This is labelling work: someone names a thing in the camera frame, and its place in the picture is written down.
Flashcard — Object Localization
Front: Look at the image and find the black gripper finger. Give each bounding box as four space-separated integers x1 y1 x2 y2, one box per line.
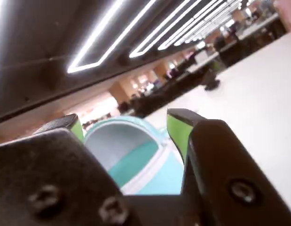
0 113 141 226
166 108 291 226

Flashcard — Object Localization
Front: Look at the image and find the teal whale-shaped bin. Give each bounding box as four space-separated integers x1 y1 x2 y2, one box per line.
83 115 185 196

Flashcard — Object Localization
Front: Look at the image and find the dark object on table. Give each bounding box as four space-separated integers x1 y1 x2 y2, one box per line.
202 68 221 91

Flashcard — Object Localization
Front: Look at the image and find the white LED ceiling light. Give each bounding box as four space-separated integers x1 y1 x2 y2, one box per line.
129 0 204 58
66 0 160 74

